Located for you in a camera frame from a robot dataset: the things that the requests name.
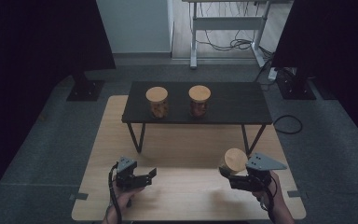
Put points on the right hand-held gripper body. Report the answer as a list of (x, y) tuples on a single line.
[(256, 175)]

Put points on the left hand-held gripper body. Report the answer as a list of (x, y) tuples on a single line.
[(127, 177)]

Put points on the glass jar with wooden lid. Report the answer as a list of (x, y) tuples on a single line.
[(157, 101), (234, 160)]

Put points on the black raised shelf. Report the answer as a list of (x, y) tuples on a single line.
[(195, 102)]

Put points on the wooden cylinder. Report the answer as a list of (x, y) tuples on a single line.
[(199, 100)]

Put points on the person's left hand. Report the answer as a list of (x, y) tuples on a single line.
[(124, 199)]

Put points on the person's right hand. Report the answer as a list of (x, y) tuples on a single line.
[(272, 193)]

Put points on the grey tape strip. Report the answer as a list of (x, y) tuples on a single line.
[(79, 196), (296, 193)]

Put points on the black stand base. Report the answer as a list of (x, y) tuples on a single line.
[(85, 90), (296, 88)]

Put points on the white power strip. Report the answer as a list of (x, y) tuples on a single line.
[(272, 74)]

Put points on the dark curtain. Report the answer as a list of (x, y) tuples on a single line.
[(332, 46), (37, 62)]

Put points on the white desk frame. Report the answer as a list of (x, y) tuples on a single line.
[(230, 23)]

